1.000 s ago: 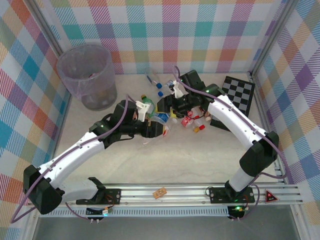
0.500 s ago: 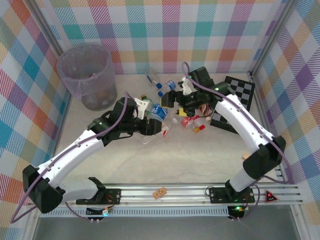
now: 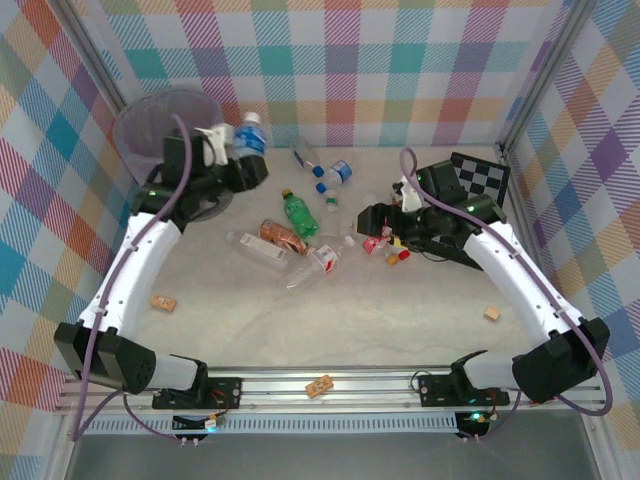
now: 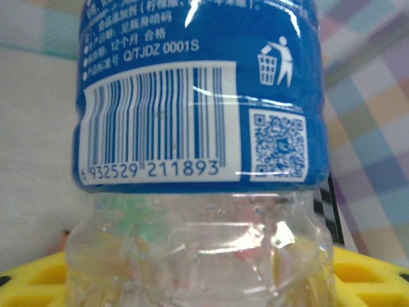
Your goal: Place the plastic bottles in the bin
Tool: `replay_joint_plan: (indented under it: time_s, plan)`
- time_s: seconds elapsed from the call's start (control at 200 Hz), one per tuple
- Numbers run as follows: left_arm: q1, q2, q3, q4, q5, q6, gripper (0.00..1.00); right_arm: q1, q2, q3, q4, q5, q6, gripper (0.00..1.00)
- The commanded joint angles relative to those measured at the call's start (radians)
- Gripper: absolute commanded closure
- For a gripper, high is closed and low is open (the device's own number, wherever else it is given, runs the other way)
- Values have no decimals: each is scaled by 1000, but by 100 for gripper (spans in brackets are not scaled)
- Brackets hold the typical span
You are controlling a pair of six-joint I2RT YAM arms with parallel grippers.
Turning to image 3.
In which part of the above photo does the red white ribbon label bottle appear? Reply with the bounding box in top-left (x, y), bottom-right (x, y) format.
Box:
top-left (361, 227), bottom-right (396, 257)

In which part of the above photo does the blue label bottle white cap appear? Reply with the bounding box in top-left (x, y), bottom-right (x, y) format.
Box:
top-left (231, 111), bottom-right (270, 162)

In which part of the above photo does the clear bottle red white label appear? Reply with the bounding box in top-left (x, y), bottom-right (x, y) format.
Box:
top-left (283, 234), bottom-right (357, 293)

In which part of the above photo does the translucent lavender bin liner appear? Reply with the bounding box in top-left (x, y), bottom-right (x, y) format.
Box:
top-left (112, 88), bottom-right (225, 186)

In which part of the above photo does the clear bottle pale blue label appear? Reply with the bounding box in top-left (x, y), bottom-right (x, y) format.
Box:
top-left (289, 133), bottom-right (325, 178)

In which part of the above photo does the green bottle yellow cap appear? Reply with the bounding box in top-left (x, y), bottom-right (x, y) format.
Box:
top-left (280, 188), bottom-right (321, 239)

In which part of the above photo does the black grey checkerboard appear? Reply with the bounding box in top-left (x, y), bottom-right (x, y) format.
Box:
top-left (424, 151), bottom-right (512, 271)

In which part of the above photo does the orange label bottle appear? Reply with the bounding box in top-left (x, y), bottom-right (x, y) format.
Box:
top-left (258, 218), bottom-right (310, 256)

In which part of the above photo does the clear bottle green white cap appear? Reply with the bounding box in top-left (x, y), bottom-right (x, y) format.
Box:
top-left (321, 195), bottom-right (346, 237)

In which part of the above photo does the clear bottle bright blue label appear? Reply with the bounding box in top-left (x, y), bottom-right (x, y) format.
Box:
top-left (314, 158), bottom-right (362, 195)

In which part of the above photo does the black controller box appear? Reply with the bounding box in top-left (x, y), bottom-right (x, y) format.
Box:
top-left (453, 409), bottom-right (494, 444)
top-left (172, 413), bottom-right (225, 447)

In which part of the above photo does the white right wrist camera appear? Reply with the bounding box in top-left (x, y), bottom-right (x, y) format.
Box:
top-left (391, 175), bottom-right (427, 212)

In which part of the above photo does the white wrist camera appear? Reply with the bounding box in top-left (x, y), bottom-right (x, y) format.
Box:
top-left (391, 175), bottom-right (427, 212)
top-left (193, 123), bottom-right (235, 167)

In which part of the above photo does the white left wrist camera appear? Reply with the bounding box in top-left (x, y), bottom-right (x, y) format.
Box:
top-left (193, 123), bottom-right (235, 167)

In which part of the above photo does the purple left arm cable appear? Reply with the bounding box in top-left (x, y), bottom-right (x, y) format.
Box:
top-left (71, 113), bottom-right (192, 444)

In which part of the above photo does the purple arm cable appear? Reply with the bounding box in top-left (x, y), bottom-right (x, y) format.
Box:
top-left (399, 146), bottom-right (615, 442)
top-left (71, 113), bottom-right (192, 444)

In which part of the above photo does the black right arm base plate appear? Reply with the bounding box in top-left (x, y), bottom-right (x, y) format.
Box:
top-left (417, 373), bottom-right (511, 407)

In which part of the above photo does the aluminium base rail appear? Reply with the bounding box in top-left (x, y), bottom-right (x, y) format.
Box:
top-left (53, 367), bottom-right (609, 416)

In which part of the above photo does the aluminium frame post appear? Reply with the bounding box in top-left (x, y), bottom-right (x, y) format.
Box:
top-left (58, 0), bottom-right (126, 109)
top-left (499, 0), bottom-right (599, 156)

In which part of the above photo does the white slotted cable duct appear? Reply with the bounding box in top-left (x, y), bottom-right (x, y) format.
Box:
top-left (79, 412), bottom-right (461, 435)

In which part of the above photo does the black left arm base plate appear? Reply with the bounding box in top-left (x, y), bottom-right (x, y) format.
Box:
top-left (151, 375), bottom-right (244, 412)

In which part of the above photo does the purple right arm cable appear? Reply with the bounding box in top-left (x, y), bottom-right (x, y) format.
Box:
top-left (399, 146), bottom-right (615, 442)

